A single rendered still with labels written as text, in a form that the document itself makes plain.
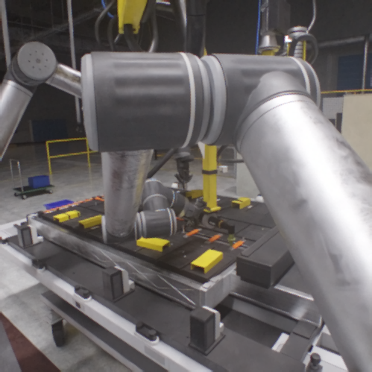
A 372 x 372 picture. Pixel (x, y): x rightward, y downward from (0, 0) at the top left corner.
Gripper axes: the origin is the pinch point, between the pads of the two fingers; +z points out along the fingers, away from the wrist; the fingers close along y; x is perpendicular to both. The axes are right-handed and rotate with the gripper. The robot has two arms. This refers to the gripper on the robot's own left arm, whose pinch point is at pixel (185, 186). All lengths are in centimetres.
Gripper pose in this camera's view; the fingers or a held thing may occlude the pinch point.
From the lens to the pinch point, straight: 176.6
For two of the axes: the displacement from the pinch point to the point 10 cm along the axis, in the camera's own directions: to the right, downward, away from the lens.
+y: -8.2, -0.2, -5.7
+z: 0.9, 9.8, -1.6
